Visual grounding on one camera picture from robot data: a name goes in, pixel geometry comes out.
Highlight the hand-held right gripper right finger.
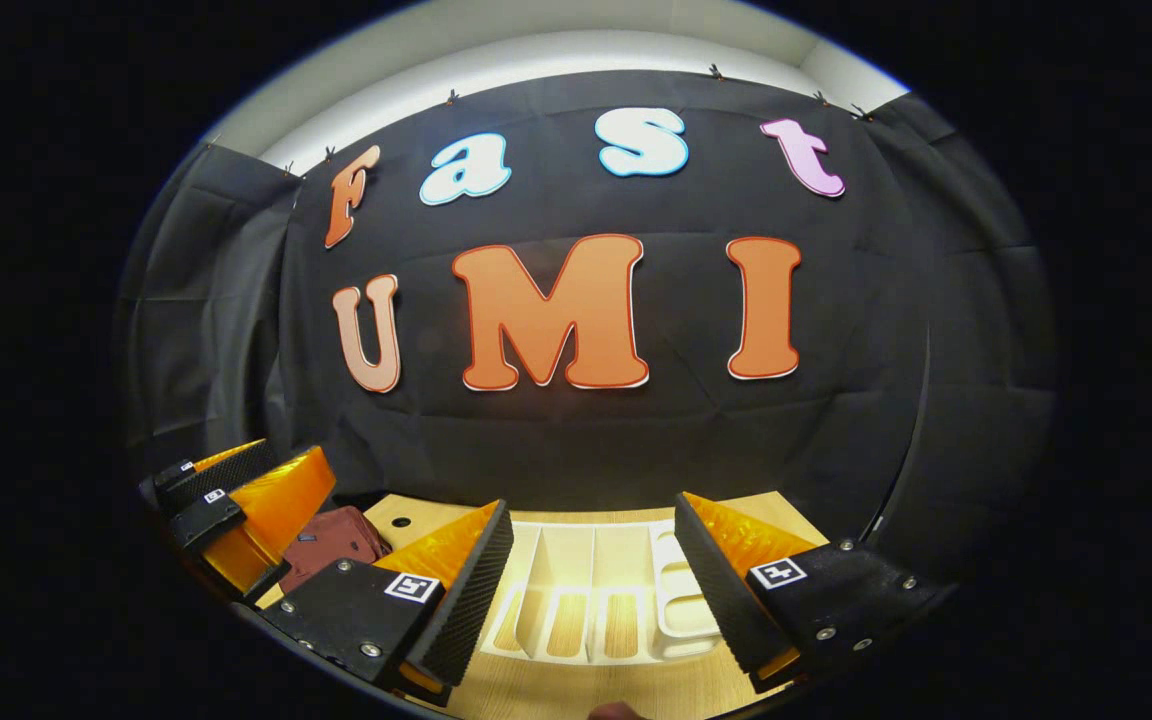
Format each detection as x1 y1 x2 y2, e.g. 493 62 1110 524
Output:
674 490 957 696

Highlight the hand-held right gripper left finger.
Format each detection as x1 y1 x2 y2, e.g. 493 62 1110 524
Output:
261 498 517 709

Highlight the maroon schoolbag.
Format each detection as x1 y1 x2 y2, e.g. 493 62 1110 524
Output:
276 505 392 596

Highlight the cream white bookshelf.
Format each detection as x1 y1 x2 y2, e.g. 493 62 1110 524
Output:
476 520 737 666

